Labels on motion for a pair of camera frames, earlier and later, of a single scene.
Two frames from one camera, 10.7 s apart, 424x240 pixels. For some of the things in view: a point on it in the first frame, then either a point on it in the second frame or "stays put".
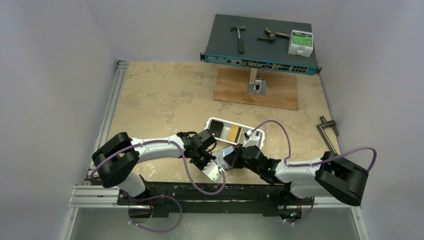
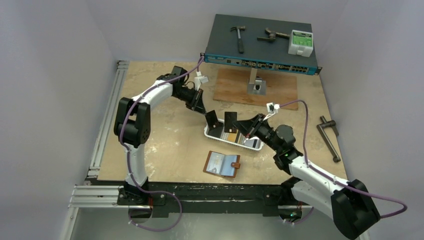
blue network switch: (262, 44) stays put
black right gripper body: (242, 157) to (251, 126)
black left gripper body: (202, 158) to (188, 96)
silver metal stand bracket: (256, 86) stays put
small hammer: (240, 44) stays put
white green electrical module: (301, 43) stays put
